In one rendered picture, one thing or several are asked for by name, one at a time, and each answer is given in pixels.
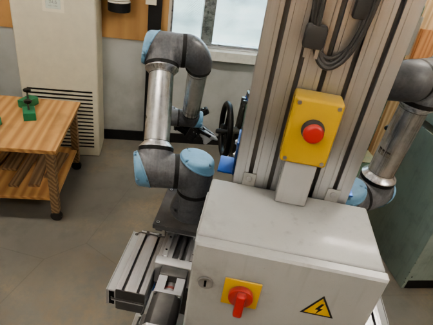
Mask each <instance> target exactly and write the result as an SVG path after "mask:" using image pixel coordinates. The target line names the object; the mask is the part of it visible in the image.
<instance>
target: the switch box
mask: <svg viewBox="0 0 433 325"><path fill-rule="evenodd" d="M423 18H424V17H421V16H420V18H419V21H418V23H417V26H416V29H415V31H414V33H413V36H412V39H411V40H410V43H409V46H408V48H407V51H406V53H405V55H409V53H410V51H411V48H412V45H413V44H414V41H415V38H416V36H417V34H418V31H419V28H420V26H421V24H422V21H423Z"/></svg>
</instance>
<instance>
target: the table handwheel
mask: <svg viewBox="0 0 433 325"><path fill-rule="evenodd" d="M226 112H227V117H226ZM225 117H226V122H225ZM224 122H225V124H224ZM218 128H219V129H224V130H227V133H222V134H218V149H219V153H220V156H221V155H224V156H228V155H229V152H230V149H231V144H232V140H233V134H239V132H240V129H238V128H237V127H234V114H233V106H232V104H231V102H230V101H226V102H225V103H224V104H223V107H222V110H221V114H220V121H219V127H218Z"/></svg>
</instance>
